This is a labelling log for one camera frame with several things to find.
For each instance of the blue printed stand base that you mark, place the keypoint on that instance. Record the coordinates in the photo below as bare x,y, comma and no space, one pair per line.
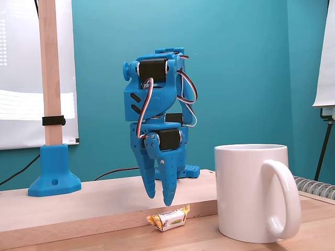
53,170

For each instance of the white flipchart paper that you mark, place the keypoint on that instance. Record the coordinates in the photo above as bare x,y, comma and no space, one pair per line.
327,65

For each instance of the white ceramic mug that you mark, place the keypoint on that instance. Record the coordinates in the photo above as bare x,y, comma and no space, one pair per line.
240,193

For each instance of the black flipchart easel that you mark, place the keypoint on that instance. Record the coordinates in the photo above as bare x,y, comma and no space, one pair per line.
328,115

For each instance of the yellow white sweet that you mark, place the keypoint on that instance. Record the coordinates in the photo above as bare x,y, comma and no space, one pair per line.
167,219

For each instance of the light wooden board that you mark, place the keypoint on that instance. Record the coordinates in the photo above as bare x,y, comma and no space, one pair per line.
91,193

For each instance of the wooden camera post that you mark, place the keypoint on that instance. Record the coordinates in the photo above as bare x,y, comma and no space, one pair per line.
51,78

